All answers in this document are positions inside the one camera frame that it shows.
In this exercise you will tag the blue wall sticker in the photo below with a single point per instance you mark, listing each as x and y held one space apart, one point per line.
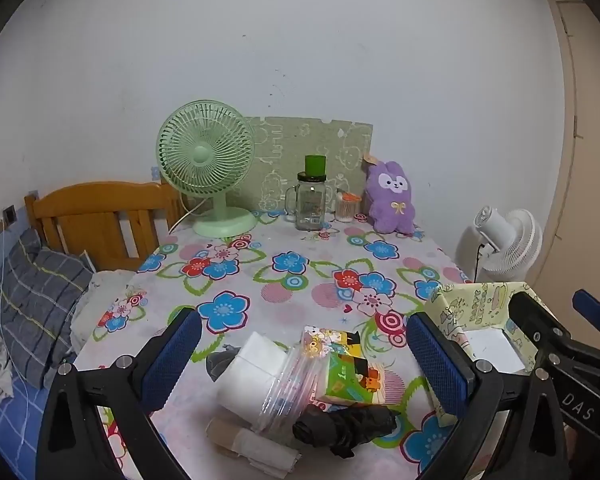
154 173

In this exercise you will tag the wall socket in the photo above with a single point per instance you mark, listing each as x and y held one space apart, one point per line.
10 215

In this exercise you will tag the pink cat wet wipes pack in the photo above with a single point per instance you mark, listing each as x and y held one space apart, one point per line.
285 390

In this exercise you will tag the yellow cartoon tissue pack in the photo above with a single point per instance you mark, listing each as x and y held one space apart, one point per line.
345 375

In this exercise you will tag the cotton swab jar orange lid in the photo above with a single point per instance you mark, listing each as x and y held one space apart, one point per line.
345 210

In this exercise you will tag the beige door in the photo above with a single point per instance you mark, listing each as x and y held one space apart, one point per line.
590 160

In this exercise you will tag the purple plush bunny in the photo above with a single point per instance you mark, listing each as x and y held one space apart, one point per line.
390 205

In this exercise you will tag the black umbrella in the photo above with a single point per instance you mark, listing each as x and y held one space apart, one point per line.
340 425

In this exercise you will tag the white standing fan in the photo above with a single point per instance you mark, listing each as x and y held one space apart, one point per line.
515 245

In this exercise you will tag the wooden headboard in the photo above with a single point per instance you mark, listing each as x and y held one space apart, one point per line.
95 200

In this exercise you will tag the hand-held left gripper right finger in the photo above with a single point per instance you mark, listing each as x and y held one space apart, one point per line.
437 360

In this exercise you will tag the yellow printed storage box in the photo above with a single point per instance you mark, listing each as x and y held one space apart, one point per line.
480 300

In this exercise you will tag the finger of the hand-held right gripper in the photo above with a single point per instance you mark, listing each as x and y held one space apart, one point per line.
535 317
592 307

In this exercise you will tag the green printed board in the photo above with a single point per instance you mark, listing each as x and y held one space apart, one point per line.
300 135

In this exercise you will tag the white bedding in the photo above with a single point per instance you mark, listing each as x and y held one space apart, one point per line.
100 290

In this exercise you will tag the grey plaid pillow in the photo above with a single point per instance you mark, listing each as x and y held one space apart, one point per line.
35 290

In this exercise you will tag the floral tablecloth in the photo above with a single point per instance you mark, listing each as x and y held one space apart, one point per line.
290 300

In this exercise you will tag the glass mason jar mug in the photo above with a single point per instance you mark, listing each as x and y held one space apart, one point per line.
310 200

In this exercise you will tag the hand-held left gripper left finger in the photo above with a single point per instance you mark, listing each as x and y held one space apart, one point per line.
175 355

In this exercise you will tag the green desk fan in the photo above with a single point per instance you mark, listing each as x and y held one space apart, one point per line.
200 152

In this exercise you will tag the blue grid bedsheet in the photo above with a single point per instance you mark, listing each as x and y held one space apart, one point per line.
15 435

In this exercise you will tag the dark grey cloth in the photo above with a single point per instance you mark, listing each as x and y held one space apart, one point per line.
217 362

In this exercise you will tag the beige paper roll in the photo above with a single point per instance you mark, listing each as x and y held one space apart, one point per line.
250 447

